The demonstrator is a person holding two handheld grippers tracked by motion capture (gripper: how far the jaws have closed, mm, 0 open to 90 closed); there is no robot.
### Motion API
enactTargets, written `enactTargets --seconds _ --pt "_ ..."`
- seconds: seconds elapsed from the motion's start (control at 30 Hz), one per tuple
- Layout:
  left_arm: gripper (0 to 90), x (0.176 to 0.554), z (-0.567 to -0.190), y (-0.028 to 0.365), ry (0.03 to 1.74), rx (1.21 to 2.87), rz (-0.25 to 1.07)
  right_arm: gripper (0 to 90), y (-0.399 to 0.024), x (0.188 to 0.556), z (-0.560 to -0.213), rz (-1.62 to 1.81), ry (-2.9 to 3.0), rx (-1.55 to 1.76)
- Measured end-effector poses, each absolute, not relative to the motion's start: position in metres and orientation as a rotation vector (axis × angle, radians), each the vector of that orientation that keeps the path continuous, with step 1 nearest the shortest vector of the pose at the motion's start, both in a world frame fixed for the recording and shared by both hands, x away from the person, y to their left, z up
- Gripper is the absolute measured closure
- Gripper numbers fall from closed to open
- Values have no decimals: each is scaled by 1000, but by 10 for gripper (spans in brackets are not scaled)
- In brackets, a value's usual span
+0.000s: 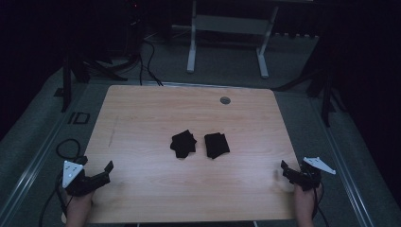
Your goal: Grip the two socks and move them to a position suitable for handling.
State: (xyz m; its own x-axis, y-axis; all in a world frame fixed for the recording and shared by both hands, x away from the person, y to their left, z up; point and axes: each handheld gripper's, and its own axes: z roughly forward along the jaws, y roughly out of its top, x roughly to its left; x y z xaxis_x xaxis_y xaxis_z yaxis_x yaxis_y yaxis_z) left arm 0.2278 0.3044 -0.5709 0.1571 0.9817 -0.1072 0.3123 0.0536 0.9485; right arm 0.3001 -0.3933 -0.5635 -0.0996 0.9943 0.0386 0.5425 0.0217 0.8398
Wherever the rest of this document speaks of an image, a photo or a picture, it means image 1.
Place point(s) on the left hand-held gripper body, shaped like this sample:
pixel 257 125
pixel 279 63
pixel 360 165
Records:
pixel 75 179

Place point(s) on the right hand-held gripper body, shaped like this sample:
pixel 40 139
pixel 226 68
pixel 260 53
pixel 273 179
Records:
pixel 310 173

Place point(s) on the black sock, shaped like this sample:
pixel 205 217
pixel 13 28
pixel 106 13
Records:
pixel 183 144
pixel 216 145

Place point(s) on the person's left hand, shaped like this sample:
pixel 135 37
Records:
pixel 78 208

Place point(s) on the person's right hand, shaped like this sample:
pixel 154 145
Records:
pixel 305 205

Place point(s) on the black metal stand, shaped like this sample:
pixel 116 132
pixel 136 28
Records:
pixel 326 94
pixel 66 85

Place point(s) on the grey round table grommet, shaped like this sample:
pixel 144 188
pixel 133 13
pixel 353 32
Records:
pixel 225 100

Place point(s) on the grey metal floor rail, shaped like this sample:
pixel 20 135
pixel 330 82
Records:
pixel 31 170
pixel 343 167

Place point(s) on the white metal desk frame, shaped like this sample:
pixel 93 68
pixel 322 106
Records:
pixel 228 25

